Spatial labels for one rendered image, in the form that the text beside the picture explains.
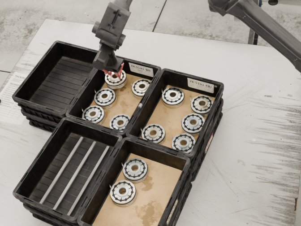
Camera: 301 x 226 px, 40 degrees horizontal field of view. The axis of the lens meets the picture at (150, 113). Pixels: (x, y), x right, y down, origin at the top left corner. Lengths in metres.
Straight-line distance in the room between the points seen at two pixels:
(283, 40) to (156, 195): 0.78
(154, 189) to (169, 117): 0.35
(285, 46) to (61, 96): 1.16
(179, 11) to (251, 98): 1.71
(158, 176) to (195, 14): 2.11
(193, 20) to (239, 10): 2.30
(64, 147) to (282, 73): 1.14
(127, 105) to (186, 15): 1.79
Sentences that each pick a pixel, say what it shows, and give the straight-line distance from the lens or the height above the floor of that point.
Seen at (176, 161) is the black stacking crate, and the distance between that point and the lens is 1.65.
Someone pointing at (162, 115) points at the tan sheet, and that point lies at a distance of 1.85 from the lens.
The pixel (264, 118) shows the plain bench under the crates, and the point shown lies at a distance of 2.00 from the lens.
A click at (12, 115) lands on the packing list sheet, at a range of 2.24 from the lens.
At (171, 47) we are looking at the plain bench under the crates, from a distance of 2.31.
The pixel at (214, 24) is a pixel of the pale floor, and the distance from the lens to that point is 3.47.
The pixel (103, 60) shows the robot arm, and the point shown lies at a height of 1.11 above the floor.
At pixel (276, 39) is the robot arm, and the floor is 1.45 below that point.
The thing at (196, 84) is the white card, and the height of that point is 0.89.
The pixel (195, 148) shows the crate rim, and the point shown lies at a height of 0.93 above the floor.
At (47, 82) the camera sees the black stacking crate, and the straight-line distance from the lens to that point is 2.13.
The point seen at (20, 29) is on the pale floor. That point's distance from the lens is 3.86.
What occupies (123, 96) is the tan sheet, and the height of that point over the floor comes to 0.83.
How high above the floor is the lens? 2.33
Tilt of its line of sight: 53 degrees down
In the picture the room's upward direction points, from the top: 12 degrees counter-clockwise
